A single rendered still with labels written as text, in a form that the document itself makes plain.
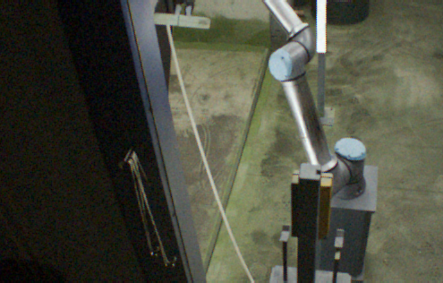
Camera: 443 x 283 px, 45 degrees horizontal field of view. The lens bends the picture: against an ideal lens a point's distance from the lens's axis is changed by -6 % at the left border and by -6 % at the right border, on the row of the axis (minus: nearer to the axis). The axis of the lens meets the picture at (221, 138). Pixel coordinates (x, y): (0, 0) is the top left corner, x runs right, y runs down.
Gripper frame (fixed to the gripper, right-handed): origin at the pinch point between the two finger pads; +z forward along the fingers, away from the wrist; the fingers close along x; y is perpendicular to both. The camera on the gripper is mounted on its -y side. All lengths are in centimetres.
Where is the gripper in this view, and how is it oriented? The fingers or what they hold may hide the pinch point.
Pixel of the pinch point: (181, 21)
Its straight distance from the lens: 256.6
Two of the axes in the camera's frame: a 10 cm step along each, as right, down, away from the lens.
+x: -9.0, -0.2, -4.3
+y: -4.0, -3.3, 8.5
